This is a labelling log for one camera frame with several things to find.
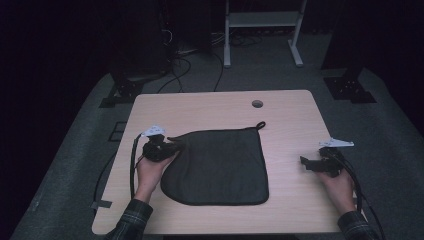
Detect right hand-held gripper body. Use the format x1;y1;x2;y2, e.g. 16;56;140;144
308;137;355;178

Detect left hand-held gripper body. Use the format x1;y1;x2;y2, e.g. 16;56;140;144
140;125;175;164

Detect yellow and black cloth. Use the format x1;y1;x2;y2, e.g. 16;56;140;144
160;120;270;207

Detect person's left hand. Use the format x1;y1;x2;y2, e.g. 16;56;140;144
134;153;178;204

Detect person's right hand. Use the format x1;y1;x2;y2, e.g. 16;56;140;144
317;169;358;216

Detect black stand with flat base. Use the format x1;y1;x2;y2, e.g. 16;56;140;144
320;0;378;105
98;49;169;109

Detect grey tape strip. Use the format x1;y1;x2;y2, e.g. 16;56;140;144
91;199;113;210

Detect white metal stand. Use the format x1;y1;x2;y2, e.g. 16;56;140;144
223;0;308;69

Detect left hand-held gripper black cable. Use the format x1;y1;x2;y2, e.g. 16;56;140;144
129;132;148;201

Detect hand-held gripper black cable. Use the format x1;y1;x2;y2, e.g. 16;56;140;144
335;153;387;240
129;132;148;201

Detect right hand-held gripper black cable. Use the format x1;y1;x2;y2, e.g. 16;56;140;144
335;153;387;240

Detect black floor cable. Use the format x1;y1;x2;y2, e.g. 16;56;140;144
92;150;118;214

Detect bundle of black floor cables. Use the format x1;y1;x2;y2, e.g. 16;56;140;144
156;28;264;94

